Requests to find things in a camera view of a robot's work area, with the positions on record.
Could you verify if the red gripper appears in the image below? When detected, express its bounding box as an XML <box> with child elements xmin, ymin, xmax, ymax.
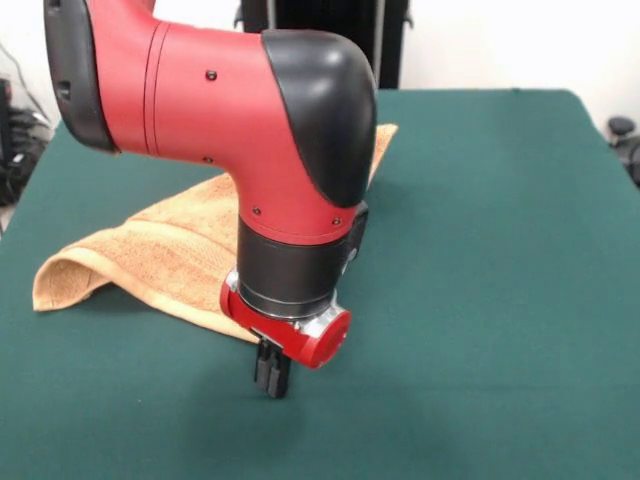
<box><xmin>219</xmin><ymin>279</ymin><xmax>352</xmax><ymax>400</ymax></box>

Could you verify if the tan terry towel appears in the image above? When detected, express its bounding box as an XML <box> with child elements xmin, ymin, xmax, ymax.
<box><xmin>32</xmin><ymin>123</ymin><xmax>400</xmax><ymax>346</ymax></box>

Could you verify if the dark green table cloth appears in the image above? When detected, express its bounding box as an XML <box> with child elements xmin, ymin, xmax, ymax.
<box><xmin>0</xmin><ymin>88</ymin><xmax>640</xmax><ymax>480</ymax></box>

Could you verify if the black equipment pile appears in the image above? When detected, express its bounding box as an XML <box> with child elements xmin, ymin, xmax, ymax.
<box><xmin>0</xmin><ymin>77</ymin><xmax>54</xmax><ymax>207</ymax></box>

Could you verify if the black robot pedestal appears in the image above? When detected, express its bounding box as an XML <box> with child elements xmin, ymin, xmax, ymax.
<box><xmin>234</xmin><ymin>0</ymin><xmax>415</xmax><ymax>91</ymax></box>

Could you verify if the dark pedestal leg with knob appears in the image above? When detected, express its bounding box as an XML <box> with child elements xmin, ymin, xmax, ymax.
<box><xmin>607</xmin><ymin>116</ymin><xmax>640</xmax><ymax>189</ymax></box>

